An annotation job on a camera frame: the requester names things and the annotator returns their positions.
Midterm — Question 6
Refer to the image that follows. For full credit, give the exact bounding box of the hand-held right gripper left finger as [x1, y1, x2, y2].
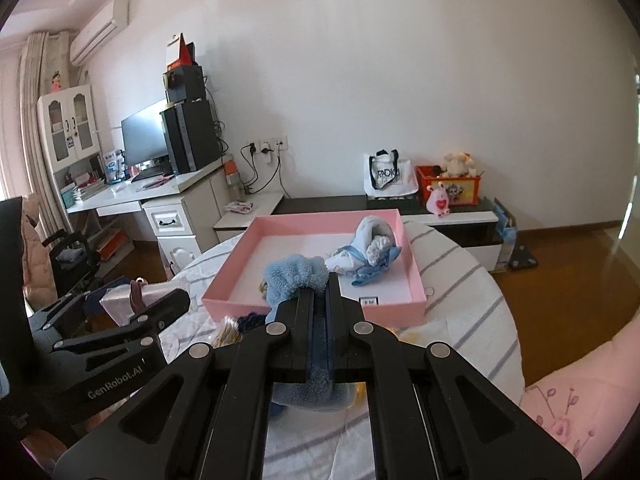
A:
[55, 280, 328, 480]

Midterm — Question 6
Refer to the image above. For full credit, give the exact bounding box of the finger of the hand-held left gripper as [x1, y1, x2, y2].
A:
[52, 287, 192, 358]
[29, 290, 108, 333]

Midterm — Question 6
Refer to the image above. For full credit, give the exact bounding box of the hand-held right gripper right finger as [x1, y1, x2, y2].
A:
[327, 280, 583, 480]

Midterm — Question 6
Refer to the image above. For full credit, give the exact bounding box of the clear packet with hair clip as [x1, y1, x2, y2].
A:
[100, 277, 176, 328]

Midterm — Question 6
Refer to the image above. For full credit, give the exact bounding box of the navy scrunchie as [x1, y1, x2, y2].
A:
[236, 311, 275, 335]

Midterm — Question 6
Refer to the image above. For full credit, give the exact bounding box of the light blue fleece item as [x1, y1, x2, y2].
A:
[262, 255, 361, 413]

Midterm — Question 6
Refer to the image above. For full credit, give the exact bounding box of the pink cardboard box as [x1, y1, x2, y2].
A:
[201, 208, 427, 326]

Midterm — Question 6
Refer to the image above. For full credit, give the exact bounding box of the cotton swab pack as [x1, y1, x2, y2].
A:
[212, 316, 248, 350]

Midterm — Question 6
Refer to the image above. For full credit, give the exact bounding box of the blue cartoon printed cloth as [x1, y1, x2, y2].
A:
[325, 244, 403, 287]

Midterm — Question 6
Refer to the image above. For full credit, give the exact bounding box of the light blue white baby hat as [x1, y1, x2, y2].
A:
[354, 215, 401, 267]

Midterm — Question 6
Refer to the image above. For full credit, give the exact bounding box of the black office chair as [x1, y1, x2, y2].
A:
[42, 230, 108, 306]

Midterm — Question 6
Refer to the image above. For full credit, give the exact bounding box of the pink padded jacket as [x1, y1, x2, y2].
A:
[22, 194, 58, 311]

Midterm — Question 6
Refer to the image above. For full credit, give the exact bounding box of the orange storage box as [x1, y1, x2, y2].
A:
[97, 230, 133, 261]

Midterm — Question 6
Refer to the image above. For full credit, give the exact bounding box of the white computer desk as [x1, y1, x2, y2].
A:
[65, 155, 236, 281]

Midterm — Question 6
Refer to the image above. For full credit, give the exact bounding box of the stack of books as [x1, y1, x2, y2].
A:
[60, 180, 108, 206]

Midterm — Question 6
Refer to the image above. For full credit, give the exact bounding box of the black and white tv stand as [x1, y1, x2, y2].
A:
[270, 192, 501, 273]

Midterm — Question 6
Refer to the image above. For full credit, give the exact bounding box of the low white side table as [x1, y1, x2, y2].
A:
[212, 192, 286, 233]

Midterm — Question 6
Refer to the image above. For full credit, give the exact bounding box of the black keyboard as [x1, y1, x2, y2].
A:
[130, 162, 176, 183]

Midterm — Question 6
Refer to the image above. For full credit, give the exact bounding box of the orange capped bottle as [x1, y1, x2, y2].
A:
[223, 160, 242, 200]

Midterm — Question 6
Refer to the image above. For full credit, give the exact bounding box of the blue and white packet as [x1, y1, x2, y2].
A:
[102, 149, 126, 185]

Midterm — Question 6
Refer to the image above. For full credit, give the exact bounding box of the pink heart plush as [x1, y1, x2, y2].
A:
[425, 182, 451, 218]

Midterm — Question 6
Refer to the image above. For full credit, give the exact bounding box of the white tote bag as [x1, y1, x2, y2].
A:
[363, 149, 420, 197]

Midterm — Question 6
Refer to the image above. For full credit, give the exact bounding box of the black computer monitor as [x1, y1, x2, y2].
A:
[121, 101, 171, 171]

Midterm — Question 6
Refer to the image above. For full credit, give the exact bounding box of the black computer tower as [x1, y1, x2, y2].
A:
[160, 99, 221, 176]

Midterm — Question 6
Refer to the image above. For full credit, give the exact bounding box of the white glass-door hutch cabinet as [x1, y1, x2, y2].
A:
[37, 84, 103, 173]

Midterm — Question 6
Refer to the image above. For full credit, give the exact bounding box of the blue cardboard box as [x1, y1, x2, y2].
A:
[492, 197, 518, 268]

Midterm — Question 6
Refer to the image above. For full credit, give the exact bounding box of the red toy box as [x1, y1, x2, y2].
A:
[416, 165, 487, 207]

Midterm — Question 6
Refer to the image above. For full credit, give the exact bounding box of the black bathroom scale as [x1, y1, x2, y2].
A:
[507, 242, 538, 272]

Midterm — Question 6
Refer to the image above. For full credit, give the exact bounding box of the beige curtain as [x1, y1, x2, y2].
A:
[0, 30, 71, 201]

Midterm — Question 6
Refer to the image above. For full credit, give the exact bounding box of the beige plush toy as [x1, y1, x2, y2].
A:
[440, 151, 478, 178]

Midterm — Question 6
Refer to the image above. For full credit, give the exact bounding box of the black box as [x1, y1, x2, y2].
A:
[162, 64, 207, 106]

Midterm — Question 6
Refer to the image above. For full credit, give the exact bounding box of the pink floral bedsheet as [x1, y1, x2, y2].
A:
[520, 320, 640, 480]

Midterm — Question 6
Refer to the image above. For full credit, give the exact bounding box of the red and white box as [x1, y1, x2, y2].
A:
[165, 32, 197, 70]

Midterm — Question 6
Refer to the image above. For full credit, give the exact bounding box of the white air conditioner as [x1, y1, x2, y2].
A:
[69, 0, 130, 67]

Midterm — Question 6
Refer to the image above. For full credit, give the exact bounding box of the black power cable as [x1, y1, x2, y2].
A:
[240, 145, 291, 198]

